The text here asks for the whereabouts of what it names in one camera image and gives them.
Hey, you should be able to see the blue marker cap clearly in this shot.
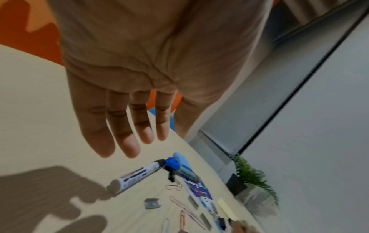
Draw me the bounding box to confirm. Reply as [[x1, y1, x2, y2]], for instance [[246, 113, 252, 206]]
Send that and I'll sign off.
[[165, 157, 181, 171]]

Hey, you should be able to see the grey staple block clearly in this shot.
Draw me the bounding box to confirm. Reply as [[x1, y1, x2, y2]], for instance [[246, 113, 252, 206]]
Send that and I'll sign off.
[[144, 198, 163, 209]]

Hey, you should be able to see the yellow sticky note pad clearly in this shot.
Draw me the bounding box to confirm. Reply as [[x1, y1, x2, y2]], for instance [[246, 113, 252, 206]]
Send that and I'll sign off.
[[217, 197, 240, 221]]

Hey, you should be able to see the black binder clip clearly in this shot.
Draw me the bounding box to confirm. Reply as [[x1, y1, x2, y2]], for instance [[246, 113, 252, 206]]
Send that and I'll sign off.
[[165, 168, 177, 183]]

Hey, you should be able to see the blue printed packet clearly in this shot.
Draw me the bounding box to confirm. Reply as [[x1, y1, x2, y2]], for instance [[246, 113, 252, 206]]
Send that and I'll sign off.
[[181, 177, 232, 231]]

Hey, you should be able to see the person's left hand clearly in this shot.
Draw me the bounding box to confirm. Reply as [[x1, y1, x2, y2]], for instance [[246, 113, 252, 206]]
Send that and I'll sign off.
[[46, 0, 274, 159]]

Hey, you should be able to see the white marker with blue label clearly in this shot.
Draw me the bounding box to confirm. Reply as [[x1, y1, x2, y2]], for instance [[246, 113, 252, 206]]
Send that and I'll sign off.
[[107, 159, 166, 197]]

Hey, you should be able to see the green potted plant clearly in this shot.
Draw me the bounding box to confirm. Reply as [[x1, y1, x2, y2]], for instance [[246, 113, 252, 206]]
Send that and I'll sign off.
[[226, 154, 281, 207]]

